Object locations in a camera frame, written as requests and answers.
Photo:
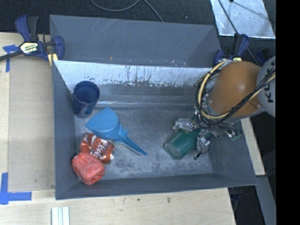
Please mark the crushed red soda can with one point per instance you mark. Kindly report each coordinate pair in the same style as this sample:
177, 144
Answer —
96, 146

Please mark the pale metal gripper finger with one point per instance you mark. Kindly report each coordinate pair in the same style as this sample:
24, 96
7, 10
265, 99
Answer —
203, 144
183, 125

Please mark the dark blue cup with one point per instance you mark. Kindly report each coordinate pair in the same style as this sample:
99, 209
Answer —
85, 97

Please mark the grey metal bin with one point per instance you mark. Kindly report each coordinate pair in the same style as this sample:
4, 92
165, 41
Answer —
150, 116

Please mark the red-orange sponge block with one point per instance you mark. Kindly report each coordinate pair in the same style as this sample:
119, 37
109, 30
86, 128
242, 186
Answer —
87, 169

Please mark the dark green cylinder can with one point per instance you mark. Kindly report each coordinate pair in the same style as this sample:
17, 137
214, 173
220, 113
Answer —
181, 145

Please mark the light blue plastic funnel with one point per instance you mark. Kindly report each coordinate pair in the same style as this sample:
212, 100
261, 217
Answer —
106, 124

